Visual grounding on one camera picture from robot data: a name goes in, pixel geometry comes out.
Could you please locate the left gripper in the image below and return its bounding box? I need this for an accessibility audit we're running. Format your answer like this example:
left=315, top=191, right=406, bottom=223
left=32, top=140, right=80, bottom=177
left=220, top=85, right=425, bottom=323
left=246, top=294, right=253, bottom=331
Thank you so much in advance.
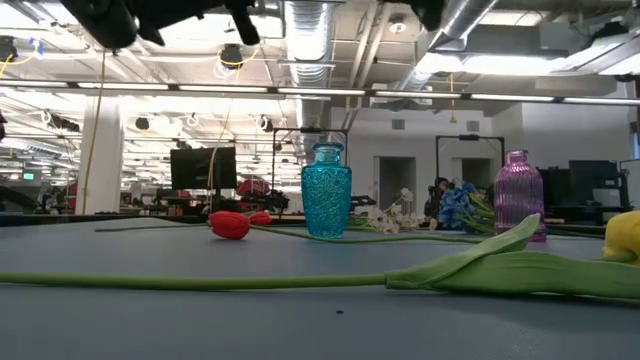
left=124, top=0, right=261, bottom=47

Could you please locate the blue artificial flower bunch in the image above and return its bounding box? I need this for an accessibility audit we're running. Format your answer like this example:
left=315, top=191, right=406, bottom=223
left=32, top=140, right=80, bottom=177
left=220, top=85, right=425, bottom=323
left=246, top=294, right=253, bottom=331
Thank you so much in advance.
left=438, top=179, right=606, bottom=239

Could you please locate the red artificial tulip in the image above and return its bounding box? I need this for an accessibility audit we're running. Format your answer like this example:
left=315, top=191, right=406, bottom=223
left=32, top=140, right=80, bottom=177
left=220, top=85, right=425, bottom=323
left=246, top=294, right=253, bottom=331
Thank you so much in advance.
left=94, top=210, right=274, bottom=233
left=207, top=210, right=484, bottom=246

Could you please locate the purple ribbed glass vase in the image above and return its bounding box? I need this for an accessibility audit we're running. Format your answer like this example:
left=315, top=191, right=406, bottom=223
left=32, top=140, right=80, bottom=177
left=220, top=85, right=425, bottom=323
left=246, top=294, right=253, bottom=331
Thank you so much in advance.
left=493, top=149, right=548, bottom=244

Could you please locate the teal patterned glass vase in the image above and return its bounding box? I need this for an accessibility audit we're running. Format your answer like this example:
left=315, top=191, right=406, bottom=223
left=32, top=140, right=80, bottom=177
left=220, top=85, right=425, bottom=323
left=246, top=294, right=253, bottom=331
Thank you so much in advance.
left=300, top=141, right=353, bottom=240

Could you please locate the white artificial flower bunch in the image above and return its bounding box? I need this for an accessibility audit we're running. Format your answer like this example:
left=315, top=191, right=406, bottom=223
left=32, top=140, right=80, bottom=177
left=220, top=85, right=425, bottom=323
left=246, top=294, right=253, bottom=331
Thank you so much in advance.
left=349, top=187, right=439, bottom=236

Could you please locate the yellow tulip with broad leaves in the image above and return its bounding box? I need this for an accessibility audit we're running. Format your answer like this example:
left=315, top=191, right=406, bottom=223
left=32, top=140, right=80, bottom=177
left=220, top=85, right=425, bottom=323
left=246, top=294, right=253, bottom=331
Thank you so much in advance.
left=0, top=209, right=640, bottom=304

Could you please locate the black ceiling-mounted device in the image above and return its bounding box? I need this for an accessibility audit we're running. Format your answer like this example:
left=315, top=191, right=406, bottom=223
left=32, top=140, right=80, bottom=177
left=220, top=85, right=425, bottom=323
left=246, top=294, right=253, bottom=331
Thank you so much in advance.
left=218, top=43, right=245, bottom=71

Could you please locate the long ceiling light strip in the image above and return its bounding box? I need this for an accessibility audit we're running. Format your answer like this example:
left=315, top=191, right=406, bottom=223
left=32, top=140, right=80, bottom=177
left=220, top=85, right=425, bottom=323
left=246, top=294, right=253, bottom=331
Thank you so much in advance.
left=0, top=78, right=640, bottom=107

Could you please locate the black computer monitor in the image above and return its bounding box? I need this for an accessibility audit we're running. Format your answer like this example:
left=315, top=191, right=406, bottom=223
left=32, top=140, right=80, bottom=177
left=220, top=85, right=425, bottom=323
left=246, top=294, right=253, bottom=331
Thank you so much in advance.
left=169, top=146, right=238, bottom=191

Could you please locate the white building pillar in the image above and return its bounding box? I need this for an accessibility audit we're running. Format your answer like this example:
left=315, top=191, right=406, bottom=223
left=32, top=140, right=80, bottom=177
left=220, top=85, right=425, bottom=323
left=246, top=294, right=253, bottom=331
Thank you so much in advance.
left=74, top=97, right=125, bottom=216

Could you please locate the red background object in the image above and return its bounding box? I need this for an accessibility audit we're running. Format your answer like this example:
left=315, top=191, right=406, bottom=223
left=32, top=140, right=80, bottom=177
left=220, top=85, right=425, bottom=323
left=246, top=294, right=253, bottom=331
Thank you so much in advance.
left=235, top=178, right=272, bottom=199

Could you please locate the black device with blue tag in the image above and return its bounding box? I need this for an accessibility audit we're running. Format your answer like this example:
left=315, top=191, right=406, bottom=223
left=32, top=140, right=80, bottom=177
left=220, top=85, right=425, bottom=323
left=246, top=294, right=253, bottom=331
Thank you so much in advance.
left=0, top=35, right=19, bottom=64

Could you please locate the black desk with monitors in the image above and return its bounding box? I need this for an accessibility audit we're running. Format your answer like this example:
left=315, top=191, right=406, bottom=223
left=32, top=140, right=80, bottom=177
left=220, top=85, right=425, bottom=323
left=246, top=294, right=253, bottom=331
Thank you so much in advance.
left=537, top=159, right=631, bottom=224

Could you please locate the silver smooth ventilation duct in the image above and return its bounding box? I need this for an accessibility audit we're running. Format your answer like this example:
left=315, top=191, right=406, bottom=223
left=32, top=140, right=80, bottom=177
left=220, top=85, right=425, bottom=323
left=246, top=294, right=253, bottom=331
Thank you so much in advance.
left=399, top=0, right=501, bottom=94

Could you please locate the silver ribbed ventilation duct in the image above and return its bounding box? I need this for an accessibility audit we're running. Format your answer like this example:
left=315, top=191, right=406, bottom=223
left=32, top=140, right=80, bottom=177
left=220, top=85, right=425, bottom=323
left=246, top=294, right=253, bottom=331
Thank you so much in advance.
left=282, top=0, right=336, bottom=166

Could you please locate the yellow hanging cable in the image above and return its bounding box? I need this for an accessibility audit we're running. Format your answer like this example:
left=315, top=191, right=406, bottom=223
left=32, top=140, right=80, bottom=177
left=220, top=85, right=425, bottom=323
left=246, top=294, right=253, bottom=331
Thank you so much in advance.
left=81, top=48, right=108, bottom=216

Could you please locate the black aluminium table frame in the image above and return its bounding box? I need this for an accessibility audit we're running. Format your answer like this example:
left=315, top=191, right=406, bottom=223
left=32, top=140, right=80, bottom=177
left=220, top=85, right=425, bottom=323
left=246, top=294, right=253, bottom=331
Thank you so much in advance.
left=0, top=212, right=640, bottom=239

